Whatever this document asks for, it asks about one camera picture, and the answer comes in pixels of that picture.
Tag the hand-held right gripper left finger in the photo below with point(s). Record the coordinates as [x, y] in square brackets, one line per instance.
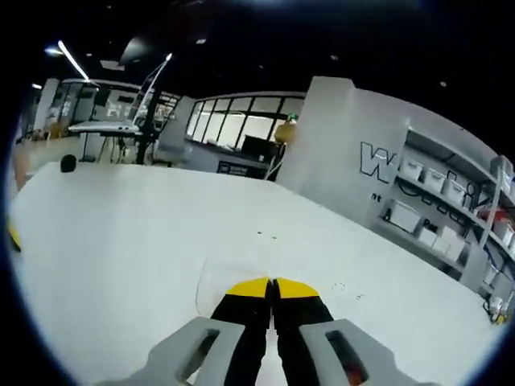
[241, 321]

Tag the black round object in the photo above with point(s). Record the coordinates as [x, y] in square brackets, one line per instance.
[68, 163]

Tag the white standing desk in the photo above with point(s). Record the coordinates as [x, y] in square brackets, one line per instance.
[104, 128]

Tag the black monitor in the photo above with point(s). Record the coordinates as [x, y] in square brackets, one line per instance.
[256, 148]

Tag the row of white storage bins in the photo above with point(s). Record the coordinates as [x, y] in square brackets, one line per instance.
[438, 181]

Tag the yellow rounded object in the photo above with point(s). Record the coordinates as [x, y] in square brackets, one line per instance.
[286, 132]

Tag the grey metal shelf rack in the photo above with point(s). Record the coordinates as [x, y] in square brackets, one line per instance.
[483, 225]

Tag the spare white yellow gripper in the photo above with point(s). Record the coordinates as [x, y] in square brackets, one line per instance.
[495, 307]

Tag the black-framed window row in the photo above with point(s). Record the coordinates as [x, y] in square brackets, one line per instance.
[241, 116]

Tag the white lettered partition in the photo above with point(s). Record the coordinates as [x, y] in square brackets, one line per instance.
[338, 140]

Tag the clear resealable bag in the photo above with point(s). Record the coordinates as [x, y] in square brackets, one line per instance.
[217, 281]

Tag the short ceiling light strip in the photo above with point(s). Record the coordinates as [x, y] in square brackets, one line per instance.
[74, 60]

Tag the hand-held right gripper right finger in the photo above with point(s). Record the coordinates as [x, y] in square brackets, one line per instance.
[301, 325]

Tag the black monitor stand pole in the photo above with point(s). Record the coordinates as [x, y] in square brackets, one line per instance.
[149, 128]

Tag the dark grey counter cabinet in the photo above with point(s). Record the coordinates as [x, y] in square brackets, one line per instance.
[225, 158]

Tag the dark hanging screen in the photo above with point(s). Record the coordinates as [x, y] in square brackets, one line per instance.
[138, 50]

